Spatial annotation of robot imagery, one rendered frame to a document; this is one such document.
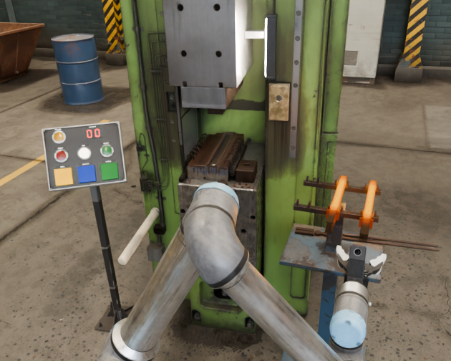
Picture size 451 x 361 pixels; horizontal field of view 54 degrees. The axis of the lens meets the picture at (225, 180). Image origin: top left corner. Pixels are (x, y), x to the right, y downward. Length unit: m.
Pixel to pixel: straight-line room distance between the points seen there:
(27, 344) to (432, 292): 2.37
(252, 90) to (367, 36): 4.83
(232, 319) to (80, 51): 4.77
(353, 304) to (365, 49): 6.09
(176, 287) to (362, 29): 6.23
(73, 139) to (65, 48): 4.46
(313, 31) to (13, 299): 2.34
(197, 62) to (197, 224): 1.07
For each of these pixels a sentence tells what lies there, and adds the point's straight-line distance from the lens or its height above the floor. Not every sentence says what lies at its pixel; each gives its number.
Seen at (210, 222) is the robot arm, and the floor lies 1.36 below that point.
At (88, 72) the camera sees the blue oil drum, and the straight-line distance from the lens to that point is 6.59.
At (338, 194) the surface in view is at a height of 1.02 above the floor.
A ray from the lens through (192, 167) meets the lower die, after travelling 2.10.
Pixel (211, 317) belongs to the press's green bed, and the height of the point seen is 0.09.
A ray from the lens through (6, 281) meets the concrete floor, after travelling 3.30.
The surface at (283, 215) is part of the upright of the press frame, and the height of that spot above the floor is 0.67.
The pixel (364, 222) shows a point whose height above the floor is 1.02.
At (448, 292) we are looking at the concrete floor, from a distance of 3.08.
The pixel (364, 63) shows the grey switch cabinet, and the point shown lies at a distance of 7.19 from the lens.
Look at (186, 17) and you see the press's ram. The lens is 1.90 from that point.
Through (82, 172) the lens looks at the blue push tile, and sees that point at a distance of 2.09.
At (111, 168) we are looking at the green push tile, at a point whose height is 1.02.
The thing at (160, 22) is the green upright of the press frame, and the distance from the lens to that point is 2.10.
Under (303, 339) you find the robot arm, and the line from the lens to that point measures 1.10.
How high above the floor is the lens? 1.88
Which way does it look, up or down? 27 degrees down
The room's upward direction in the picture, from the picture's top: 2 degrees counter-clockwise
